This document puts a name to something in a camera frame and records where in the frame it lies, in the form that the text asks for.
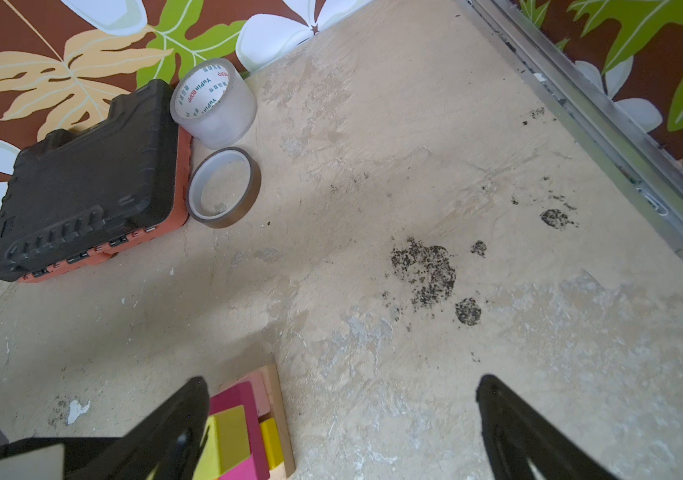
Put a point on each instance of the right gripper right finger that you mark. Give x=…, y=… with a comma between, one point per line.
x=519, y=441

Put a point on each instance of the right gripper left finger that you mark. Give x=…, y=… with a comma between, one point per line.
x=166, y=445

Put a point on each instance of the yellow-green square block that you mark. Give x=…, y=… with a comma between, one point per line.
x=226, y=444

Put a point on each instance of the magenta rectangular block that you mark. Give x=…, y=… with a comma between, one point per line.
x=255, y=467

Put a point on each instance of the small yellow cube block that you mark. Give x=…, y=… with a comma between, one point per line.
x=272, y=443

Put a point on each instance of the light pink block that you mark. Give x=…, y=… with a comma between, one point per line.
x=257, y=382

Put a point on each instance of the natural wood plank block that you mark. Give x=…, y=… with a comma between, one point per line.
x=271, y=379

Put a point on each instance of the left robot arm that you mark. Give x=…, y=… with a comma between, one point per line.
x=49, y=457

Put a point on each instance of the brown tape roll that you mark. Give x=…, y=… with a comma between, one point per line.
x=224, y=188

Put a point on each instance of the black tool case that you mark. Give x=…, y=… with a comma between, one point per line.
x=80, y=199

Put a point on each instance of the clear glass jar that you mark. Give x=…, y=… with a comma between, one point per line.
x=214, y=104

